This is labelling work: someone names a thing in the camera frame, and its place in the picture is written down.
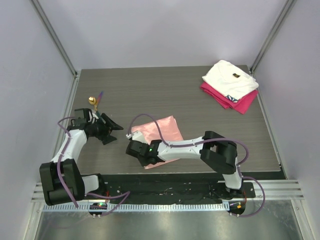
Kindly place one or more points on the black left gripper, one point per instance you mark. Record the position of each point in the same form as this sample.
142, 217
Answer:
106, 130

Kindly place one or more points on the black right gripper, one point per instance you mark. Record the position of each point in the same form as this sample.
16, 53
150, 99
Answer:
133, 149

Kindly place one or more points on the pink satin napkin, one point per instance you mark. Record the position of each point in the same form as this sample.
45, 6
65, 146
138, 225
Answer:
168, 127

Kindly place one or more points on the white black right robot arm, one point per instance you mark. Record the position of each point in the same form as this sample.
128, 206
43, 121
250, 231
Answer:
215, 151

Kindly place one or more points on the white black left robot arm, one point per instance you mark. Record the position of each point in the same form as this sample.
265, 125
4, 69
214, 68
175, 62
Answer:
61, 179

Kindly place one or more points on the iridescent purple utensil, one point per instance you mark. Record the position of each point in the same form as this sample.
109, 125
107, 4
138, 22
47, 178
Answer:
98, 99

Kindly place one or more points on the gold spoon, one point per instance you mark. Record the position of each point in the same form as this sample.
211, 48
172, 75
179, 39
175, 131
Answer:
94, 102

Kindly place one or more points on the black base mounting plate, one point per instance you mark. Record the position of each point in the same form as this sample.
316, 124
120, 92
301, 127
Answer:
174, 188

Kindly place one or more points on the magenta folded cloth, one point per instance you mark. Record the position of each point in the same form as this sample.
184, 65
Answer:
241, 106

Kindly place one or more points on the white folded cloth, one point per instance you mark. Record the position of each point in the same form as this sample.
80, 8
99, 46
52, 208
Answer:
230, 81

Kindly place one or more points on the white wrist camera connector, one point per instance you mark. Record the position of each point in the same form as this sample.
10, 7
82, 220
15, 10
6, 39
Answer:
136, 136

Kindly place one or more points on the white slotted cable duct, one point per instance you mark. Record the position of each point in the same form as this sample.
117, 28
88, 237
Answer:
88, 206

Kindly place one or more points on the aluminium front rail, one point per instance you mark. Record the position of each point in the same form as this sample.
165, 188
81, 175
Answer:
274, 190

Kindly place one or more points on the grey left corner post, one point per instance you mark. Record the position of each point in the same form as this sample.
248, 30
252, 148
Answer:
53, 35

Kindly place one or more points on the grey aluminium corner post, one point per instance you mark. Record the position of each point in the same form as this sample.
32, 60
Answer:
279, 21

